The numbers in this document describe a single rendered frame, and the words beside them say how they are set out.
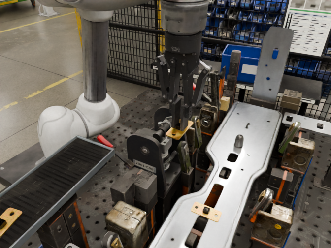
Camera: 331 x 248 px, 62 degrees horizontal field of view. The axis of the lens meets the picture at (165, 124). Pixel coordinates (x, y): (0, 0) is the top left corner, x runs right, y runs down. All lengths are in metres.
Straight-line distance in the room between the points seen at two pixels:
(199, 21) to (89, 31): 0.63
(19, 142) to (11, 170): 1.55
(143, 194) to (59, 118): 0.58
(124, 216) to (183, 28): 0.46
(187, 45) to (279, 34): 0.77
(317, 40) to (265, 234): 1.01
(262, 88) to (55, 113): 0.94
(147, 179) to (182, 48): 0.41
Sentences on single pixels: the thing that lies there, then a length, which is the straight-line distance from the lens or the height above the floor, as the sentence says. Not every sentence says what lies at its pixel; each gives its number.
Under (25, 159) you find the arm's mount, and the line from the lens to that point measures 1.48.
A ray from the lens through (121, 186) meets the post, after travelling 0.76.
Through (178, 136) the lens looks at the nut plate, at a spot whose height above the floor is 1.26.
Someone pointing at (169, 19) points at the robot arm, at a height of 1.53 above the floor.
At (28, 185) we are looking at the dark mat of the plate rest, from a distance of 0.75.
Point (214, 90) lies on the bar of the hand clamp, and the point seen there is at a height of 1.14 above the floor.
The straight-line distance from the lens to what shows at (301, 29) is 1.56.
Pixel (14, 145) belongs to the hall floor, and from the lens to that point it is 2.97.
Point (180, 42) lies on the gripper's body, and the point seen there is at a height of 1.49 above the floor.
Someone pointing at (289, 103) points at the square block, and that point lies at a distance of 1.35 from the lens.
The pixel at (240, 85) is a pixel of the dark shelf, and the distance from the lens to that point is 1.46.
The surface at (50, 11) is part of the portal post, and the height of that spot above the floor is 0.08.
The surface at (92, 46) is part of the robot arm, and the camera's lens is 1.13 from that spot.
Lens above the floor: 1.66
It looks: 35 degrees down
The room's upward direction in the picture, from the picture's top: straight up
